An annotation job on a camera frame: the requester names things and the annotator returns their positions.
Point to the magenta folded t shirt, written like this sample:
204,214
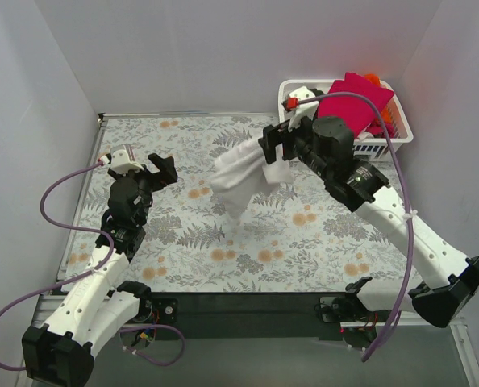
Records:
357,115

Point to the floral patterned table mat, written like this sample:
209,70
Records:
295,239

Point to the orange t shirt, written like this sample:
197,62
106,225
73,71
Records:
379,95

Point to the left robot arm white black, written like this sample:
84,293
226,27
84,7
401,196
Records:
62,351

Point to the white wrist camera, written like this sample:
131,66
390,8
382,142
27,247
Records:
121,160
300,104

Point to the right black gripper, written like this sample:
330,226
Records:
278,139

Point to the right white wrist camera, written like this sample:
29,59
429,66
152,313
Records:
300,104

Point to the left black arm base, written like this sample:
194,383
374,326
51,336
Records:
157,310

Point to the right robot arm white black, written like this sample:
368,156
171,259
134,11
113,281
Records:
449,277

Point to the aluminium frame rail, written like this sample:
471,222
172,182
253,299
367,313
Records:
48,310

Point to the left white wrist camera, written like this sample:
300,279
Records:
121,160

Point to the white t shirt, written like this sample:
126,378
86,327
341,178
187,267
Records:
242,172

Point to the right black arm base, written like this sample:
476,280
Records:
357,325

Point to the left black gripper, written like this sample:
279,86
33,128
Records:
152,177

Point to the white plastic basket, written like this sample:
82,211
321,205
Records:
371,148

